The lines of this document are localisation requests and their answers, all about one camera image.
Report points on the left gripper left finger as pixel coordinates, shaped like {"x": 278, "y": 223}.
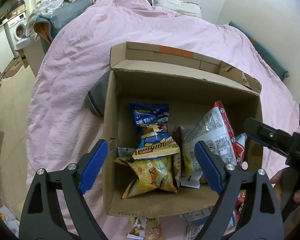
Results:
{"x": 41, "y": 217}

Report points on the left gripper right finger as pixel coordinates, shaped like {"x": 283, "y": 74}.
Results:
{"x": 261, "y": 216}

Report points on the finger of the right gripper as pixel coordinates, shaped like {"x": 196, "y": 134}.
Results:
{"x": 276, "y": 140}

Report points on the white blue snack bag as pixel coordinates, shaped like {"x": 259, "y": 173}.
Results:
{"x": 196, "y": 220}

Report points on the silver red-edged snack bag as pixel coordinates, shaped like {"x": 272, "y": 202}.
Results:
{"x": 215, "y": 130}

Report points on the yellow chips bag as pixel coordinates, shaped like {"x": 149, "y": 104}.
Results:
{"x": 151, "y": 174}

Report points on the blue cartoon snack bag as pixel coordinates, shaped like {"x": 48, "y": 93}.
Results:
{"x": 151, "y": 120}

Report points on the red milk candy bag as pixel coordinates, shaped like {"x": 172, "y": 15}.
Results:
{"x": 239, "y": 205}

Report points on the shrimp flakes snack bag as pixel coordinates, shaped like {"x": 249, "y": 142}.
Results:
{"x": 240, "y": 148}

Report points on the brown chocolate wafer packet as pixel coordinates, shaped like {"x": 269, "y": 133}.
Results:
{"x": 145, "y": 229}

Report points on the milk tea sachet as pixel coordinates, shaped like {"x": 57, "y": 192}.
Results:
{"x": 178, "y": 162}

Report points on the right hand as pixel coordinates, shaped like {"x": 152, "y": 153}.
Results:
{"x": 286, "y": 186}

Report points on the teal bolster cushion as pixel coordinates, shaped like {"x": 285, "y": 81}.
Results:
{"x": 266, "y": 55}

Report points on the pink bed duvet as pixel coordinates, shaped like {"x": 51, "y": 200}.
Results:
{"x": 60, "y": 128}

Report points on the grey striped garment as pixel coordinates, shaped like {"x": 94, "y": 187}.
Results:
{"x": 95, "y": 99}

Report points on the brown cardboard box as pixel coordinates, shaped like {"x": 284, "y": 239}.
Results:
{"x": 190, "y": 83}

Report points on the white washing machine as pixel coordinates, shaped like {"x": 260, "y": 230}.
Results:
{"x": 15, "y": 29}

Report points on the grey white pillow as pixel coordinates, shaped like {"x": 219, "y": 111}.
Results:
{"x": 181, "y": 7}

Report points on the pile of clothes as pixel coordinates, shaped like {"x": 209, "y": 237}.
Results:
{"x": 50, "y": 16}

